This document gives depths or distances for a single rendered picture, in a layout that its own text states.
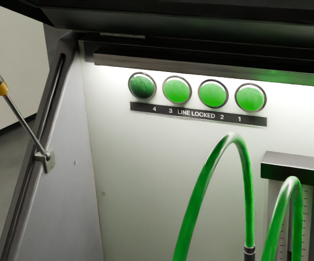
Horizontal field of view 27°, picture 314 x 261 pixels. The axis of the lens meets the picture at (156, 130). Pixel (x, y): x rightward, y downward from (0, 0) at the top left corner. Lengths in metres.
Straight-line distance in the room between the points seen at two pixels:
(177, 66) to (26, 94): 3.01
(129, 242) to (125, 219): 0.05
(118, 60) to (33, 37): 2.90
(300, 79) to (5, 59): 2.99
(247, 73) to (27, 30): 2.98
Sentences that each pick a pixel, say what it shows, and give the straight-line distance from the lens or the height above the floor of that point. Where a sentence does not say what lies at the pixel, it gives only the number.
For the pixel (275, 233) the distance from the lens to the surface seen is 0.73.
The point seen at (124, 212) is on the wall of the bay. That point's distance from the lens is 1.22.
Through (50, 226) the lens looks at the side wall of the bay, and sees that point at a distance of 1.08.
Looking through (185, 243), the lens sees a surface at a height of 1.39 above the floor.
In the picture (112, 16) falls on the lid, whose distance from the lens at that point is 0.91.
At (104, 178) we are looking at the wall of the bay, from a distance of 1.19.
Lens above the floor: 1.82
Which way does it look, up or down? 28 degrees down
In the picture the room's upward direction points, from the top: 4 degrees counter-clockwise
